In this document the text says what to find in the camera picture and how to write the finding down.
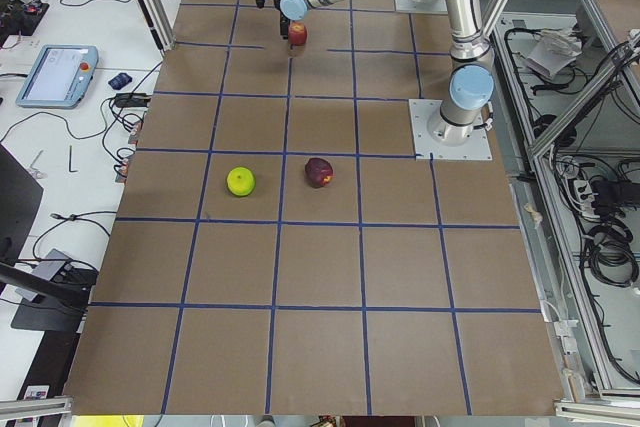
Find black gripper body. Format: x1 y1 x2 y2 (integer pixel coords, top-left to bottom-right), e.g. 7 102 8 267
279 16 289 37

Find red yellow apple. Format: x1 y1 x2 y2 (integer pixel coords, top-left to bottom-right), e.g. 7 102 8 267
288 21 308 47

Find dark red apple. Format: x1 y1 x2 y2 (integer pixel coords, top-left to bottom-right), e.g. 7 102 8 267
304 157 334 188

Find green apple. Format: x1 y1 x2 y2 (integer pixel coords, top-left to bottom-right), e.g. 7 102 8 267
226 166 256 197

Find dark blue small pouch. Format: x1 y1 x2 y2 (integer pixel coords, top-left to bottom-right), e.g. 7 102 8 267
108 72 132 91

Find black power adapter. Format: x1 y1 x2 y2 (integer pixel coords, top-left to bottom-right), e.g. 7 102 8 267
114 93 151 109

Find near blue teach pendant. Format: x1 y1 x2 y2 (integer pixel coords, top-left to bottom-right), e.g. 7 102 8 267
16 45 99 110

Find black allen key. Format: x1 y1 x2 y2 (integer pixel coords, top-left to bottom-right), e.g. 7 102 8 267
68 145 78 173

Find grey usb hub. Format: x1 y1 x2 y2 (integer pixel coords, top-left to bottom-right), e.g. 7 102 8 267
32 249 98 287

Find black monitor stand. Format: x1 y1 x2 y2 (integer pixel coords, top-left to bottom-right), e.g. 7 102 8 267
1 148 97 333

